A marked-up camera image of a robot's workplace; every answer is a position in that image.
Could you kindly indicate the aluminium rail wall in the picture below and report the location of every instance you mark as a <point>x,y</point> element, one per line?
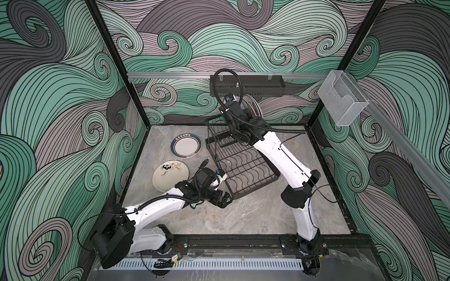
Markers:
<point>391,116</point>
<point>206,75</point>

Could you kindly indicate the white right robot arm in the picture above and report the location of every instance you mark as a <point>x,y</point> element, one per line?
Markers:
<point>301,179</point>

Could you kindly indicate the white plate green flower outline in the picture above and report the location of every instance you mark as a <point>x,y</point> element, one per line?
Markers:
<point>259,110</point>

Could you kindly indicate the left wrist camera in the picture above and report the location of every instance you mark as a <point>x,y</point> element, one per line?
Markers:
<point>219,178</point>

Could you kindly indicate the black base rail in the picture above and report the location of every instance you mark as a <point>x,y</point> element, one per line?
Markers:
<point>232,242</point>

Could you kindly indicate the clear acrylic wall box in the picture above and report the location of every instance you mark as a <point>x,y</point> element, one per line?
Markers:
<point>343,97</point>

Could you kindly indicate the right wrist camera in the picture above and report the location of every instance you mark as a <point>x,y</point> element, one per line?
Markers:
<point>229,98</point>

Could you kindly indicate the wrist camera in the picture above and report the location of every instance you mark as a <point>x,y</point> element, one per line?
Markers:
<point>219,178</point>
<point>229,98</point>

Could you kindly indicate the black wall-mounted tray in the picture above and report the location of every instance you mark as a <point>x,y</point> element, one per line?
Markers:
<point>256,86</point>

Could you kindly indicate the white slotted cable duct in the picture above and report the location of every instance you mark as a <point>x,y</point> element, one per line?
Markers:
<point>214,264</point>

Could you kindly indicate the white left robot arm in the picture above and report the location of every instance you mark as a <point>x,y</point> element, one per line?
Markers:
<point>121,231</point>

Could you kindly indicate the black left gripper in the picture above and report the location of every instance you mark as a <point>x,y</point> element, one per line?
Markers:
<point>222,204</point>

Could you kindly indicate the black wire dish rack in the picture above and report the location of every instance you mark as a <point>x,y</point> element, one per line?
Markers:
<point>247,169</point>

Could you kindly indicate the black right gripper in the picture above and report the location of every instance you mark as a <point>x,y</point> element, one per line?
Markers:
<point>249,115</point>

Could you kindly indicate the white plate red characters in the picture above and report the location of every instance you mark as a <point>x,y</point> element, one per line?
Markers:
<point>250,104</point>

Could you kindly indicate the cream plate black drawing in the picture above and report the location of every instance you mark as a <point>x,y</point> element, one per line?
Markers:
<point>168,174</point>

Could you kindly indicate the aluminium rail back wall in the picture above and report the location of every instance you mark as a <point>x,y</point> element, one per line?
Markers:
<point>206,75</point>

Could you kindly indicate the aluminium rail right wall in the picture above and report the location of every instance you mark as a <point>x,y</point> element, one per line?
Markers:
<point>391,116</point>

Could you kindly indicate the green-rimmed white plate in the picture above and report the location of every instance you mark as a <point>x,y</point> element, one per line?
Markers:
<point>186,145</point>

